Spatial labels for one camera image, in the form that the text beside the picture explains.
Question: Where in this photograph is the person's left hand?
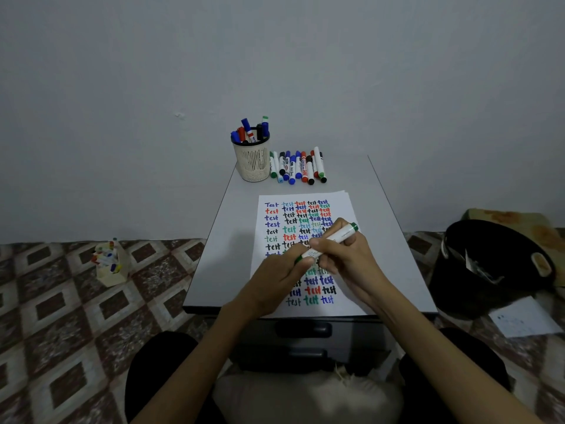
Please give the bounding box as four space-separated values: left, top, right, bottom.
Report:
231 242 317 319

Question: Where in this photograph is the person's right hand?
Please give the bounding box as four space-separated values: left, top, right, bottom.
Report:
308 217 394 305

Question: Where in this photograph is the green capped white marker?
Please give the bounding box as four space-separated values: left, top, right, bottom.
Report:
294 222 359 264

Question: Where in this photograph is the white paper with colored writing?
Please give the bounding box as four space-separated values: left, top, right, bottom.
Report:
249 191 370 319

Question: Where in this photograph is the row of colored markers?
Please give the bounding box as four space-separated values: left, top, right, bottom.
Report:
269 147 328 186

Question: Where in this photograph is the person's left forearm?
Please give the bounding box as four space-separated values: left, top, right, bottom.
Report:
132 302 261 424

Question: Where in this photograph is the person's right forearm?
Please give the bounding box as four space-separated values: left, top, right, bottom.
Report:
370 282 541 424

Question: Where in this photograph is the person's left leg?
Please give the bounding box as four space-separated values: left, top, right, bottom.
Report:
125 332 226 424

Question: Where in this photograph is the person's leg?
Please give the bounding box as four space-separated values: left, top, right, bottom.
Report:
399 327 513 424
125 332 226 424

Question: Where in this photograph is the person's right leg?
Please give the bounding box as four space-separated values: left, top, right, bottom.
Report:
399 327 513 424

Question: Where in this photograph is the grey drawer cabinet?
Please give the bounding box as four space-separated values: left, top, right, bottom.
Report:
182 156 438 372

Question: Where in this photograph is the black plastic bucket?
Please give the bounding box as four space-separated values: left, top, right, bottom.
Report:
430 219 557 321

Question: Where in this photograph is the beige mesh cup black rim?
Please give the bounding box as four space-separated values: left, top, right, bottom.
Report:
230 130 271 183

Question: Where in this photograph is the beige fuzzy cloth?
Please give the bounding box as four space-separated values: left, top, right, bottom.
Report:
212 370 405 424

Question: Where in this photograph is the yellow floral cushion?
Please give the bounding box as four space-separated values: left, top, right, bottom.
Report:
461 208 565 287

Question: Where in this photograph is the small cream box of pens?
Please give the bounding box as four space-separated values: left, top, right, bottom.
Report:
90 238 131 287

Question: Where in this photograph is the white sheet with faint marks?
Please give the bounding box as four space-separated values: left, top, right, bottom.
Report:
488 295 564 339

